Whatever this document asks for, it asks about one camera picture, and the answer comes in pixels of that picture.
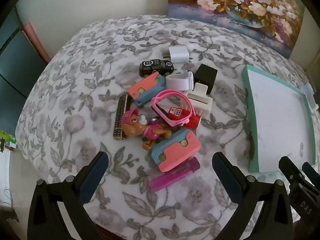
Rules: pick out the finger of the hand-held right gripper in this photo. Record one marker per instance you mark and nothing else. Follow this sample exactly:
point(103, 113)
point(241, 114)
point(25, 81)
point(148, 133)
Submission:
point(311, 173)
point(290, 170)

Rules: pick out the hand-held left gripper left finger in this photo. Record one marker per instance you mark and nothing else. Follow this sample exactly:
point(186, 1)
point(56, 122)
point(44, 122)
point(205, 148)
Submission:
point(93, 177)

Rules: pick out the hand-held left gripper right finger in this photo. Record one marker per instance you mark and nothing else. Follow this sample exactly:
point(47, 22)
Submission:
point(228, 177)

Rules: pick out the teal tray with white inside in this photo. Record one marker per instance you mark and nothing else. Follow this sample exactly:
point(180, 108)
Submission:
point(275, 117)

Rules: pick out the pink toy dog figure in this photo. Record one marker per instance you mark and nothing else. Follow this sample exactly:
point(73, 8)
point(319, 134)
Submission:
point(135, 130)

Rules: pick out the white hair claw clip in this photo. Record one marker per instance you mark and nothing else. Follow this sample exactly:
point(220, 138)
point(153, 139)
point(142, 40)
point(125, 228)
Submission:
point(200, 102)

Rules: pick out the black charger adapter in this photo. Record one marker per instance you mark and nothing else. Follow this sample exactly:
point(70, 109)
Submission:
point(206, 76)

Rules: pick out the purple lighter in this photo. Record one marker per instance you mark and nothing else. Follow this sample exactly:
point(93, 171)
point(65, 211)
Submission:
point(170, 178)

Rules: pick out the pink and blue case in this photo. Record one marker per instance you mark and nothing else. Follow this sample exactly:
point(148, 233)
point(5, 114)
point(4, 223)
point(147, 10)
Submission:
point(145, 87)
point(175, 152)

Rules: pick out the bronze harmonica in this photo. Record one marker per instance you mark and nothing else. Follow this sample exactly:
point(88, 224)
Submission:
point(120, 117)

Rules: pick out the small red can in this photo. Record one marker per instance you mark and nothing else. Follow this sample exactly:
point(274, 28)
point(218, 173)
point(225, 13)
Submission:
point(175, 112)

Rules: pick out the grey floral blanket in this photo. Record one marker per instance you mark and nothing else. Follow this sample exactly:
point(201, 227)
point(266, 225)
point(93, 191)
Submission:
point(75, 92)

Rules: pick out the green printed item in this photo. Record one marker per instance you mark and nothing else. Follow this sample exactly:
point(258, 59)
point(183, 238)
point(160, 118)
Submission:
point(7, 140)

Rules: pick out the pink kids watch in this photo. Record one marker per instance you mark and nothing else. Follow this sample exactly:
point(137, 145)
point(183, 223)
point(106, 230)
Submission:
point(156, 102)

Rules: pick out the white smartwatch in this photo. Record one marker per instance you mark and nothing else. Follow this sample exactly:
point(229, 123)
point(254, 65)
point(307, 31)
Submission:
point(178, 82)

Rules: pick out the black toy car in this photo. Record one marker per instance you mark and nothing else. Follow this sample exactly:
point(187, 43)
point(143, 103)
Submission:
point(155, 66)

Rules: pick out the white charger adapter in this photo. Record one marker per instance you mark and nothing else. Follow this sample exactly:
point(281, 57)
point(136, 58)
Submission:
point(178, 53)

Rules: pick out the dark cabinet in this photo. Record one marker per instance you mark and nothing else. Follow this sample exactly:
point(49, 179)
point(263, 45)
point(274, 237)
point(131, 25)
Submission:
point(15, 67)

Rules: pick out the pink board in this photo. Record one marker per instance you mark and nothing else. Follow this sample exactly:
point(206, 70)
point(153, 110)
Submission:
point(35, 40)

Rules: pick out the floral still life painting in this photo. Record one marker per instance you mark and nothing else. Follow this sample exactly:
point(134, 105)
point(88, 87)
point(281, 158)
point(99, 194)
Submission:
point(237, 5)

